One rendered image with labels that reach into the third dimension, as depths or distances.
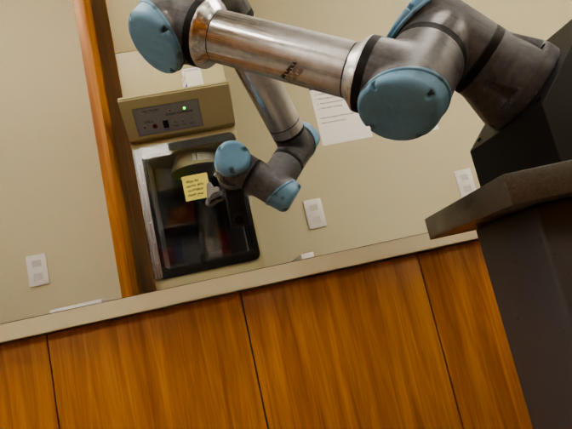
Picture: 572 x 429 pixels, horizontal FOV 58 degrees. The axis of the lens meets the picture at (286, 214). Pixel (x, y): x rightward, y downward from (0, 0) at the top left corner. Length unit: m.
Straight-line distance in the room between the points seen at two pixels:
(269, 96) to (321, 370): 0.64
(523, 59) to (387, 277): 0.65
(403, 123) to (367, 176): 1.34
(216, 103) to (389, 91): 0.92
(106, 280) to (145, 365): 0.79
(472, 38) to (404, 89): 0.18
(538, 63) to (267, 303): 0.77
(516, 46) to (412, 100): 0.21
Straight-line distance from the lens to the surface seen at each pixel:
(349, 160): 2.10
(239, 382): 1.27
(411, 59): 0.75
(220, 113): 1.59
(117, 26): 1.81
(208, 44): 0.88
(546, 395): 0.90
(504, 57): 0.87
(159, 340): 1.27
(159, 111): 1.58
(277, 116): 1.12
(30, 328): 1.31
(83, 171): 2.12
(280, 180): 1.10
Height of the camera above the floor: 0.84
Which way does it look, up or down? 10 degrees up
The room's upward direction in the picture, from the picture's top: 13 degrees counter-clockwise
